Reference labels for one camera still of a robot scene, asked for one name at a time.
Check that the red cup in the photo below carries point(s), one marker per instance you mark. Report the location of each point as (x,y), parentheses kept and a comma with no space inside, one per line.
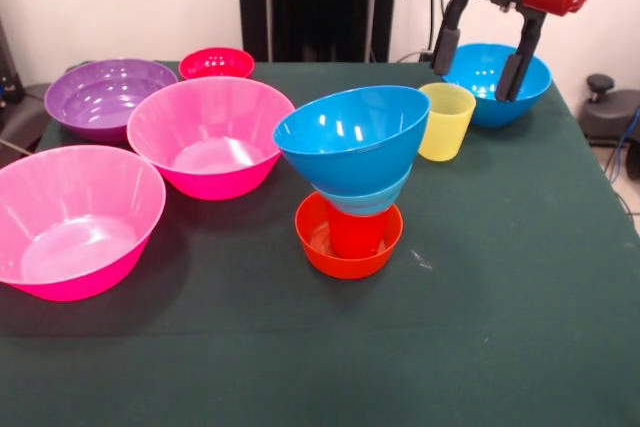
(357,237)

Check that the stack of small blue bowls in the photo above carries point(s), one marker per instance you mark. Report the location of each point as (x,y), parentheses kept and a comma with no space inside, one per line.
(380,197)

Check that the large pink bowl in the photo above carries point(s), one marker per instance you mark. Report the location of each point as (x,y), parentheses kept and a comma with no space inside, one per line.
(75,217)
(210,132)

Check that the yellow cup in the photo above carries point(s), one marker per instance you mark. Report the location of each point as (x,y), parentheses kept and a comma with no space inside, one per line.
(447,124)

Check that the purple bowl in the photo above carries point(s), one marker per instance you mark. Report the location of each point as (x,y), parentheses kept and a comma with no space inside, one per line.
(100,92)

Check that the small crimson bowl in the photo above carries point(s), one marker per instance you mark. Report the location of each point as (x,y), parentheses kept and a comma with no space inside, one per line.
(216,62)

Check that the dark green table cloth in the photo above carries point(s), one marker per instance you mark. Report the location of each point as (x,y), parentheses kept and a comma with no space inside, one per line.
(320,347)

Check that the large blue bowl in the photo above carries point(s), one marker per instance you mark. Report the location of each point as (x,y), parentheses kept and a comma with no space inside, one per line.
(480,77)
(350,162)

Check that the black pedestal foot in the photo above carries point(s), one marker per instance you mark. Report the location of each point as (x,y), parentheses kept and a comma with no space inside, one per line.
(20,117)
(615,112)

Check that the orange bowl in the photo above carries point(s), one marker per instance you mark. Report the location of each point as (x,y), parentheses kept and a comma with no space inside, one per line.
(315,252)

